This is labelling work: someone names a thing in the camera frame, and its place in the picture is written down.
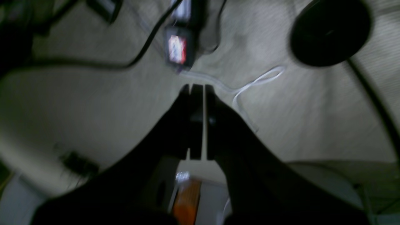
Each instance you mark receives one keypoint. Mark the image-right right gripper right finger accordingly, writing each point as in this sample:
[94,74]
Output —
[263,190]

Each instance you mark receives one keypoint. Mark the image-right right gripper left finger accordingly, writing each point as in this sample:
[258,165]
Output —
[138,188]

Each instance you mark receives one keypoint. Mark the black power adapter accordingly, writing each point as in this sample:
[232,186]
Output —
[179,47]

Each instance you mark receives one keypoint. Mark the black round chair base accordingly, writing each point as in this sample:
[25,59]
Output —
[328,32]

